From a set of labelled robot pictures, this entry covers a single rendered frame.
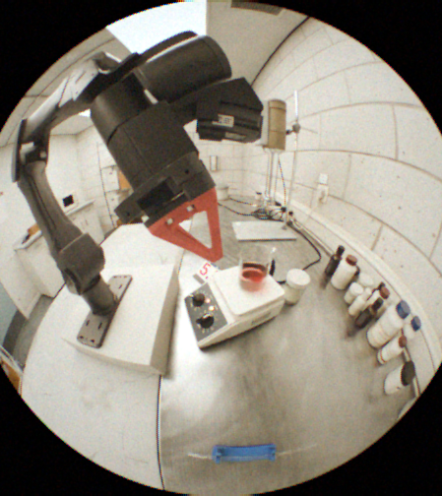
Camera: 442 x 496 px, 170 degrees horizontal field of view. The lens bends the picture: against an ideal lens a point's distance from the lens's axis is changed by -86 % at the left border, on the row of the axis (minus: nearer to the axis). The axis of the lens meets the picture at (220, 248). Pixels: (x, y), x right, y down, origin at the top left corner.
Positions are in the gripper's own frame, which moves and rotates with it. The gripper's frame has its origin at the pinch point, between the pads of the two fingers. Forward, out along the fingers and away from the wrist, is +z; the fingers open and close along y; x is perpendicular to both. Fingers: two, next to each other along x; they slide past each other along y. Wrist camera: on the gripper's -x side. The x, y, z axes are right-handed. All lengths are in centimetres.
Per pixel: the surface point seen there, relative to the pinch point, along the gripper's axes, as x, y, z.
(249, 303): 0.4, 2.8, 14.3
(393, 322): -26.1, -15.0, 29.5
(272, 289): -4.7, 5.0, 16.7
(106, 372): 32.3, -6.8, 8.3
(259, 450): 8.4, -23.2, 21.7
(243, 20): -89, 54, -110
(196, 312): 11.4, 6.0, 13.5
